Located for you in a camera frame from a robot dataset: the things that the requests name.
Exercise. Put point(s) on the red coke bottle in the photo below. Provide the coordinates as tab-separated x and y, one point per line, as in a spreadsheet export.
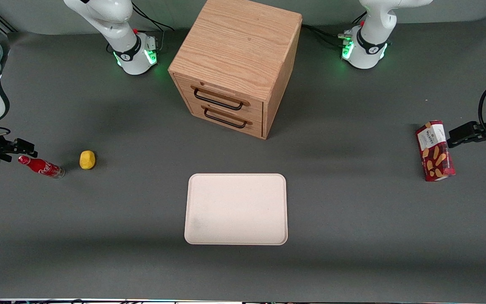
42	166

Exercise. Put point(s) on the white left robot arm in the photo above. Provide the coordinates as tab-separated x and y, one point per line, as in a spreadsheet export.
365	52

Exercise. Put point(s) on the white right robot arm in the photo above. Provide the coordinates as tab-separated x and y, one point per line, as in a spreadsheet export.
135	59

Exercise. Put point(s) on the beige plastic tray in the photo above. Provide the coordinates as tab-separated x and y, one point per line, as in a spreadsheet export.
236	209

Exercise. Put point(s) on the red biscuit box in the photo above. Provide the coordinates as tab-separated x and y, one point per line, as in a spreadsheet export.
435	152

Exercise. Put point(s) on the yellow toy fruit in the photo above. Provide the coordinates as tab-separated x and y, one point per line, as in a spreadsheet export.
87	160

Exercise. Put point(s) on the wooden two-drawer cabinet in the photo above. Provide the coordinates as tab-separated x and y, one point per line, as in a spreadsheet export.
234	50

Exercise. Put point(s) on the aluminium frame rail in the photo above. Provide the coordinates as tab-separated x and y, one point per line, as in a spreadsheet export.
4	23

